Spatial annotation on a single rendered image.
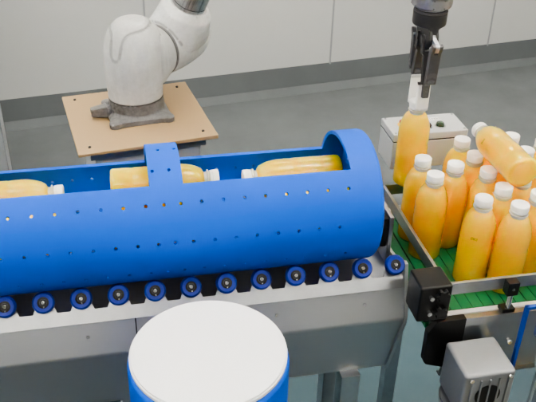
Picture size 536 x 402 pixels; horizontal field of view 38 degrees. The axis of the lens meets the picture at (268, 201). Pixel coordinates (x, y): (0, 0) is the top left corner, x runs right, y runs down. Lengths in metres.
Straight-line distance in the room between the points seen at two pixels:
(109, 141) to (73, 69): 2.42
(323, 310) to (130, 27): 0.92
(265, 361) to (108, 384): 0.54
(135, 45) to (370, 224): 0.86
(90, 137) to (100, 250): 0.68
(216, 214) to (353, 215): 0.28
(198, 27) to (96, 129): 0.40
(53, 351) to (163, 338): 0.35
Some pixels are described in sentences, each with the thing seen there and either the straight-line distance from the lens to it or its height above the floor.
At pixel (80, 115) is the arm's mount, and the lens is 2.26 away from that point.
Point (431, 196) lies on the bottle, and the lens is 1.76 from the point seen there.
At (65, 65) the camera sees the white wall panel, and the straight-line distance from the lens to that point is 4.49.
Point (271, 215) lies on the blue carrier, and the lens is 1.52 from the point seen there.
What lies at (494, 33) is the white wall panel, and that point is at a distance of 5.47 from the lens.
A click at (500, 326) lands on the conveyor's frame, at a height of 0.86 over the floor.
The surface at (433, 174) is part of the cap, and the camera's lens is 1.76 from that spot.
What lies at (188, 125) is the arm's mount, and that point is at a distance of 2.16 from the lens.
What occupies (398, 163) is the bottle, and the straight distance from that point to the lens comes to 1.89.
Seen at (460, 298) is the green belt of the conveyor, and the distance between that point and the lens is 1.76.
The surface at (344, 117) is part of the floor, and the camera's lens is 4.55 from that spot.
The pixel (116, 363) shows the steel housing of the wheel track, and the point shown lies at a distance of 1.72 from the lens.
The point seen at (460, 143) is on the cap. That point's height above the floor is 1.11.
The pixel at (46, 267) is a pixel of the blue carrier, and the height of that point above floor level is 1.08.
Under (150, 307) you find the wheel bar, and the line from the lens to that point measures 1.64.
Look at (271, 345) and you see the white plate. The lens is 1.38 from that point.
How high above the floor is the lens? 1.98
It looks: 32 degrees down
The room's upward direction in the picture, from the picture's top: 1 degrees clockwise
